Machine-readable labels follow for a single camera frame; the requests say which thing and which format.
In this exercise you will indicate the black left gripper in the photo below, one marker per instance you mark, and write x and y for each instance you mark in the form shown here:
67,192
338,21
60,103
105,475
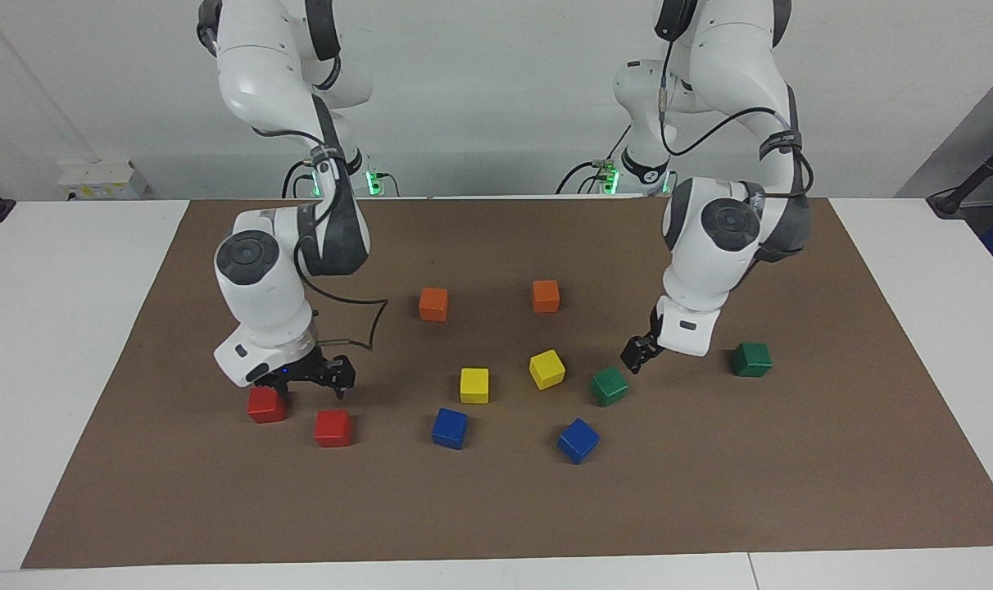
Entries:
653,332

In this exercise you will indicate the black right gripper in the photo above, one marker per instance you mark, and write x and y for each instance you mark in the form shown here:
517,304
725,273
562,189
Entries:
300,370

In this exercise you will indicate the green wooden cube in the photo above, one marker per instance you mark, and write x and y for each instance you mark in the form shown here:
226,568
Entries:
609,387
750,360

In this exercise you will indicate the red wooden cube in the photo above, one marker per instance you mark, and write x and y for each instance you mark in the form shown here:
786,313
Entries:
265,407
333,428

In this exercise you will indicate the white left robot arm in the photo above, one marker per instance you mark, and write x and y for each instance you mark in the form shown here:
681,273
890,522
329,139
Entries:
709,270

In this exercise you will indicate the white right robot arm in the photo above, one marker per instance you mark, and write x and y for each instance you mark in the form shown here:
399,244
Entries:
259,295

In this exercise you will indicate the yellow wooden cube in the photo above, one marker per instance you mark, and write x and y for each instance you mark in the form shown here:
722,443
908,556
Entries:
546,369
474,386

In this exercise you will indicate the blue wooden cube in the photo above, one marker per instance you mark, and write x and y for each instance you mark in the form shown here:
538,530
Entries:
578,441
450,428

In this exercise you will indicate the orange wooden cube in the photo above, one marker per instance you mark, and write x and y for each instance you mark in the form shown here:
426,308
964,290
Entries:
546,297
433,305

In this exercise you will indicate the brown paper mat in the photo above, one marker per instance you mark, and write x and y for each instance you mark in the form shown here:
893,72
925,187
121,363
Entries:
709,492

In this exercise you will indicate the white power box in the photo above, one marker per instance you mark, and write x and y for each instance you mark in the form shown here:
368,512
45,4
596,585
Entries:
103,180

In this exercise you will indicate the black stand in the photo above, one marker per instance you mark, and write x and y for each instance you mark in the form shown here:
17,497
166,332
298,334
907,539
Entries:
976,176

